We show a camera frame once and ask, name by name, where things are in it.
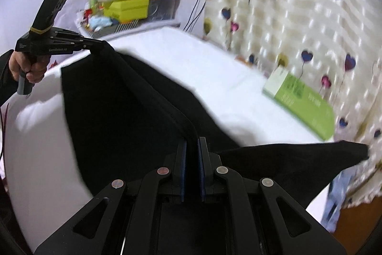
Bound black pants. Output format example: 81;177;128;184
61;43;368;206

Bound blue denim clothing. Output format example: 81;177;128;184
320;168;355;233

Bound person's left hand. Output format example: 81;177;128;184
8;52;51;83

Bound lime green shoe box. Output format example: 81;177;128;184
103;0;149;23

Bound white towel bed cover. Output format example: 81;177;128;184
3;27;319;250

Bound green flat box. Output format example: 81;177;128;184
263;67;335;141

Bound heart patterned striped curtain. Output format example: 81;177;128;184
204;0;381;207

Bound black hanging cables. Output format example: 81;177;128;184
182;0;209;33

